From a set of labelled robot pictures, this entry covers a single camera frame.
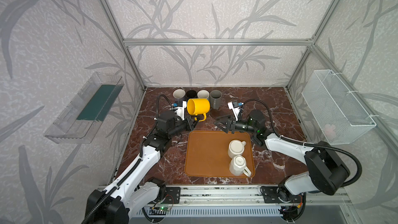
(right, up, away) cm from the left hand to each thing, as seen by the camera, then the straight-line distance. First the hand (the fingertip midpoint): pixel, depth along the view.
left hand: (201, 113), depth 75 cm
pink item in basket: (+61, -9, -2) cm, 62 cm away
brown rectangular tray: (+2, -25, +14) cm, 28 cm away
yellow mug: (-1, +4, -2) cm, 4 cm away
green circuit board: (-17, -44, -4) cm, 47 cm away
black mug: (-9, +11, +30) cm, 33 cm away
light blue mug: (0, +11, +30) cm, 32 cm away
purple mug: (-18, +10, +33) cm, 39 cm away
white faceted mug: (+17, -25, -2) cm, 30 cm away
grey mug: (+8, +7, +25) cm, 28 cm away
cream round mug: (+18, -19, +8) cm, 28 cm away
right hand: (+8, -2, 0) cm, 8 cm away
